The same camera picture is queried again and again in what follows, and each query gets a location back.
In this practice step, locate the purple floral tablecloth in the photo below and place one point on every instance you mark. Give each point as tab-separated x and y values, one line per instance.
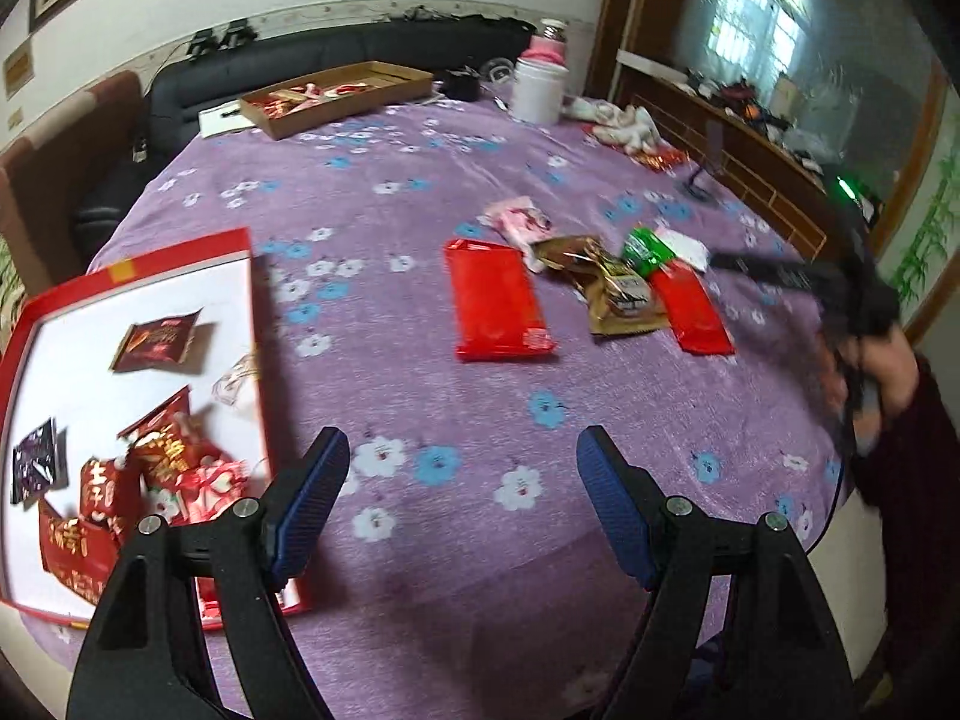
420	187

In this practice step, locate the black leather sofa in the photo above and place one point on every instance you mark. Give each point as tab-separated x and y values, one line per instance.
300	64

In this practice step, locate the small gold wall plaque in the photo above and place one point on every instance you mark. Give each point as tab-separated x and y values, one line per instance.
19	69

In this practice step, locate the dark red snack packet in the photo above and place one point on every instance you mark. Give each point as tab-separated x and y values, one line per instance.
154	345

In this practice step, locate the gold brown snack packet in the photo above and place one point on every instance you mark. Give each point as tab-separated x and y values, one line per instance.
626	304

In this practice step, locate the white snack packet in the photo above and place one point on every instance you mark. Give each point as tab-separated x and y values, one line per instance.
686	246

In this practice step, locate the cardboard tray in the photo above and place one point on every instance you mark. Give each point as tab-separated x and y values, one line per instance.
397	86

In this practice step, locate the small black pouch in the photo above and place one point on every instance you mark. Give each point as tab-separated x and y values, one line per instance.
461	84

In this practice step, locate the shiny red wrapper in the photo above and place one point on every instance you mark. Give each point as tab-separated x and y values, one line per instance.
661	159

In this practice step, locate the black device on stand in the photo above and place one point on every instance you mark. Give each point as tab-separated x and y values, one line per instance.
221	37

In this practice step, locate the narrow red snack packet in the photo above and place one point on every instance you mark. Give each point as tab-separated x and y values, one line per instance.
694	311

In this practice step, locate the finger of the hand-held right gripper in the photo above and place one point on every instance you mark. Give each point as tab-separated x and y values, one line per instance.
761	268

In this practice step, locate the red gift box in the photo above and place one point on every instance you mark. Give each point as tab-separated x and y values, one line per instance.
82	315

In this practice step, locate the wide red snack packet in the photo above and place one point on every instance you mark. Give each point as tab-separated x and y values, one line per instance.
499	300

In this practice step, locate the green bamboo wall decal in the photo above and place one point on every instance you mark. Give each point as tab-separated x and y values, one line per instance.
926	247

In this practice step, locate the heap of red white sweets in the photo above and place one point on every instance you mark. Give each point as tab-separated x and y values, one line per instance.
300	97

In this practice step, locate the pile of red snack packets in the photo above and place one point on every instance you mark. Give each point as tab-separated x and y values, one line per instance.
172	457

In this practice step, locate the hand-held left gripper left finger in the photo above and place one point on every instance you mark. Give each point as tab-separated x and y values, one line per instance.
311	495

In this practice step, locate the wooden cabinet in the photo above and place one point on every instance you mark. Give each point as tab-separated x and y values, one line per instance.
757	165

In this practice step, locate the person's right forearm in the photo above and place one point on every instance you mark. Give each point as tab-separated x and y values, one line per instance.
926	457

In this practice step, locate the black phone stand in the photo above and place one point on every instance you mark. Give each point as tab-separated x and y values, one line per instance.
705	184

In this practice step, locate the pink sleeved bottle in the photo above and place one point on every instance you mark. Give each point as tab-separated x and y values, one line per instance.
546	49

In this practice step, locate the pink snack packet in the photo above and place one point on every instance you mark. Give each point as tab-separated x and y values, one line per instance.
521	219

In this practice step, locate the person's right hand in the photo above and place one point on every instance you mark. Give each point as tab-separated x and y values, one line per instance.
892	379

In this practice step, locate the white gloves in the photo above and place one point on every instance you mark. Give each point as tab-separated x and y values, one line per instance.
622	124

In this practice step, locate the white plastic jar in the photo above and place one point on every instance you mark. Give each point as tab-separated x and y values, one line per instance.
536	94

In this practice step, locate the green snack packet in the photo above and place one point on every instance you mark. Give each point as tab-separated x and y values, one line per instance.
646	249

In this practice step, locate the clear candy wrapper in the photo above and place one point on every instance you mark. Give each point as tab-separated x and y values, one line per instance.
236	382

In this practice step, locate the dark brown snack packet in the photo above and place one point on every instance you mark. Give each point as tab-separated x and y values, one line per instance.
566	251

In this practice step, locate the brown armchair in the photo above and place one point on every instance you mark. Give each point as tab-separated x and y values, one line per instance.
60	165

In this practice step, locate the white paper sheet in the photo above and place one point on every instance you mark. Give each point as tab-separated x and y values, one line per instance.
221	121

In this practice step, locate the dark purple snack packet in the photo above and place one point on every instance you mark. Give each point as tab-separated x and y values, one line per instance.
34	461

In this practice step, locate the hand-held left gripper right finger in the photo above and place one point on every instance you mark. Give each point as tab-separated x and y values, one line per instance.
615	510

